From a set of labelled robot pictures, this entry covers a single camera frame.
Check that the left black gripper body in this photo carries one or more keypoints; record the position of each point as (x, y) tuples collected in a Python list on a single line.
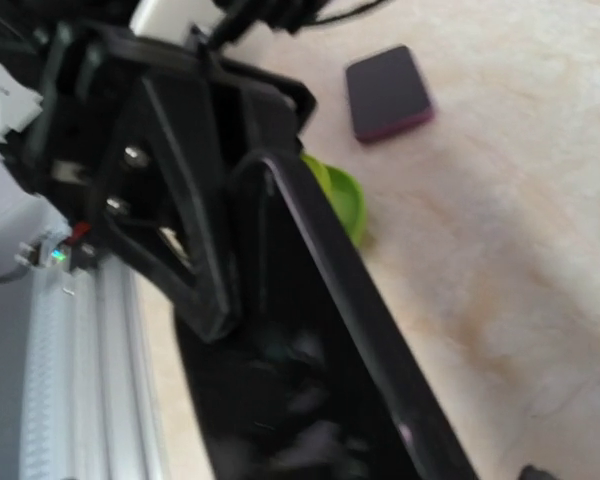
[(137, 138)]

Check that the dark phone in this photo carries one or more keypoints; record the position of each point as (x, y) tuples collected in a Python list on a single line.
[(386, 94)]

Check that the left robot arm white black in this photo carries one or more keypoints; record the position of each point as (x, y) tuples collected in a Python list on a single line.
[(28, 27)]

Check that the front aluminium rail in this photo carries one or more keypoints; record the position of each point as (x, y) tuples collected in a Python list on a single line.
[(88, 399)]

